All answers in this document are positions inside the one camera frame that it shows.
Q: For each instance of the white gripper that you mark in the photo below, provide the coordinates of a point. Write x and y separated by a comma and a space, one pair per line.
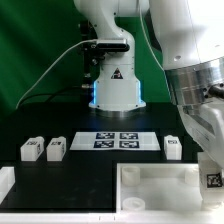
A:
205, 124

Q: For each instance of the white square tabletop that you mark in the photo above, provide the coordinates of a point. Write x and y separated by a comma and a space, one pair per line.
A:
162, 187

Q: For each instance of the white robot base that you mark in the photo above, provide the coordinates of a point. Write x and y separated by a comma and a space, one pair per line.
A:
116, 89

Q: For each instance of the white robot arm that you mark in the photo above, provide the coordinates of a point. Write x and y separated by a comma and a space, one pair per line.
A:
190, 36

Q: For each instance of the white marker sheet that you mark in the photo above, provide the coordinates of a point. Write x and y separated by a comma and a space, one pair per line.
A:
137, 141

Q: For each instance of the white obstacle fence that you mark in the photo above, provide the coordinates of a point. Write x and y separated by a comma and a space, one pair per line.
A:
215, 216

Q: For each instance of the black camera on base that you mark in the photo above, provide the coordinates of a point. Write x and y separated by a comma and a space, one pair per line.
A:
111, 45

